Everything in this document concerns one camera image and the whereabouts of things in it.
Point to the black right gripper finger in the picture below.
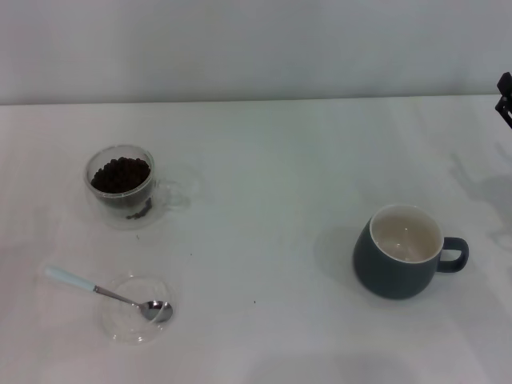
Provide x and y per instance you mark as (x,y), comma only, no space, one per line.
(505,86)

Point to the dark grey ceramic mug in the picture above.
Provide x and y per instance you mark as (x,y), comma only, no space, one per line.
(384,276)

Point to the dark roasted coffee beans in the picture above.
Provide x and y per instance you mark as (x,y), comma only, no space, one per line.
(120,176)

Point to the clear glass saucer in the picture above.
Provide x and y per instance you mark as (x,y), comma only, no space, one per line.
(120,320)

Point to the clear double-wall glass cup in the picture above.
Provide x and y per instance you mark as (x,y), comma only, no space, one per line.
(93,208)

